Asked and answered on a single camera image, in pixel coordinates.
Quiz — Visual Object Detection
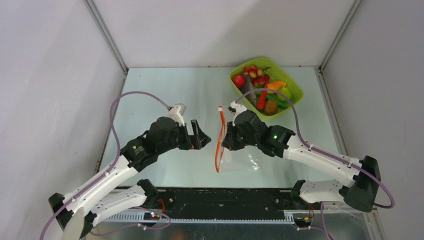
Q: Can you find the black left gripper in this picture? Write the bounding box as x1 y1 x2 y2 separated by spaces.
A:
157 119 211 155

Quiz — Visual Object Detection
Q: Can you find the clear zip bag orange zipper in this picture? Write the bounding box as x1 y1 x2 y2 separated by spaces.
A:
214 105 266 174

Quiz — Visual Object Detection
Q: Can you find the red chili pepper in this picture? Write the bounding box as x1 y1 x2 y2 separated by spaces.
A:
256 90 267 111

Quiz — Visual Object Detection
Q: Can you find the green pear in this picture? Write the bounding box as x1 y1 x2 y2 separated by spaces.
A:
277 86 292 102

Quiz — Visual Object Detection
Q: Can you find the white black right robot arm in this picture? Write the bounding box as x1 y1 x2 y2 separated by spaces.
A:
221 107 381 213

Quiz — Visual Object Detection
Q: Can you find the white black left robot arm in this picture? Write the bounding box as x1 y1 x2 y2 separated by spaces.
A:
48 116 211 239

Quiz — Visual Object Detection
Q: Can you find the green cucumber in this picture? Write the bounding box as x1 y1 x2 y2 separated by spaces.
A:
266 94 290 109

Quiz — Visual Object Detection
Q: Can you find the dark grey fish toy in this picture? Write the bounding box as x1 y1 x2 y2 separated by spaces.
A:
241 73 257 107

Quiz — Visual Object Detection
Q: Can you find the red apple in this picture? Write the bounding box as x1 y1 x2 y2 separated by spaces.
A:
232 74 246 90

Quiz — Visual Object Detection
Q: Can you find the orange yellow mango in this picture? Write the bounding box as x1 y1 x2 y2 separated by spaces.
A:
267 80 287 94

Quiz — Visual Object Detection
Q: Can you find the red cherry bunch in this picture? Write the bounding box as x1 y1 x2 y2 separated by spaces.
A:
243 64 271 88

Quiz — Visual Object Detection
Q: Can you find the green plastic bin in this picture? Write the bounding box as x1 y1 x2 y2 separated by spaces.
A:
229 57 304 120

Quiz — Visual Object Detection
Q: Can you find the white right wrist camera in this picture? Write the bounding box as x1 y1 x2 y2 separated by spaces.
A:
228 101 248 127

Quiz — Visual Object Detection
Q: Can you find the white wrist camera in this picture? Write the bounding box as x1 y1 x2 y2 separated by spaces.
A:
228 101 248 127
167 103 187 127

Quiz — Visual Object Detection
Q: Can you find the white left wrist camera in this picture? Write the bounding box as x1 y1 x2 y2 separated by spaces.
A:
167 103 187 127

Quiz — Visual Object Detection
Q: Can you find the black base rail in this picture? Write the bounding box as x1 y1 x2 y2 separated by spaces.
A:
125 187 324 221

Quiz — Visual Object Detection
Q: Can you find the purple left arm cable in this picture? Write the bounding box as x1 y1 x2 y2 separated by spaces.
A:
39 91 173 240

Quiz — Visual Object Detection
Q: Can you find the grey cable duct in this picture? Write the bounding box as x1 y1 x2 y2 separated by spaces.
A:
101 210 295 224

